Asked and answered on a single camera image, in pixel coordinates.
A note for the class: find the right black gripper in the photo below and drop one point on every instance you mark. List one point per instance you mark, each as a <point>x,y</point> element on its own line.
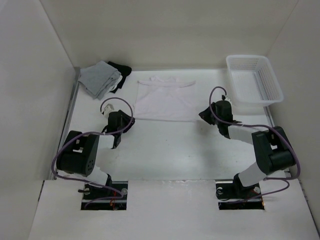
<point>205,115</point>

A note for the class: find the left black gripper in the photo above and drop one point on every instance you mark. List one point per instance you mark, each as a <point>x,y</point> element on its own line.
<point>126,119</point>

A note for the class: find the white tank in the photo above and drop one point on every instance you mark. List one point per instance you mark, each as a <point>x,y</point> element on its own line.
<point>170,100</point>
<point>116,83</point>

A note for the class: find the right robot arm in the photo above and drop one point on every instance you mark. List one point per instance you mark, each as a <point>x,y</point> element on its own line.
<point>272,149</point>

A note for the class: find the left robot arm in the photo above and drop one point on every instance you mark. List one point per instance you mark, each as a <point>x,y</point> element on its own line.
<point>76,160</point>

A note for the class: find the folded white tank top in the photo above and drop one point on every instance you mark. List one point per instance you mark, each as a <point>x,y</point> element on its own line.
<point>116,83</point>

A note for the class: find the folded black tank top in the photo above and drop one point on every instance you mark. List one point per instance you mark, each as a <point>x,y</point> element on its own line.
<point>124,70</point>

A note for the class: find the folded grey tank top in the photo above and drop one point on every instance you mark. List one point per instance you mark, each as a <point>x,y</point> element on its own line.
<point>98,79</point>

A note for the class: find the white plastic basket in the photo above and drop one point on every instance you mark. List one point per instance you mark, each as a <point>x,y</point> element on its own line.
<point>253,82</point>

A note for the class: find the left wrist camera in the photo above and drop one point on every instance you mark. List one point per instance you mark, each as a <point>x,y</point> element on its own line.
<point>109,108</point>

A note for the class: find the left metal table rail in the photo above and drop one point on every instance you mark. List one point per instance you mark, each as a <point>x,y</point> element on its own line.
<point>70,108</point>

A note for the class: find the metal table rail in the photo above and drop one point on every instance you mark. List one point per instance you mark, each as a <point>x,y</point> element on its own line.
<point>70,108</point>
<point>286,173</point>

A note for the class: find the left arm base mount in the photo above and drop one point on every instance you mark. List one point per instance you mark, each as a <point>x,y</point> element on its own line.
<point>101,199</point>

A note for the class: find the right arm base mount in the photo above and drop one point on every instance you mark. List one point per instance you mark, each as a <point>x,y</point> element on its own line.
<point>230,198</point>

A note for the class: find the right metal table rail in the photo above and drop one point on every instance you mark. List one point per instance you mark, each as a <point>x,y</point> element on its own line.
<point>286,173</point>

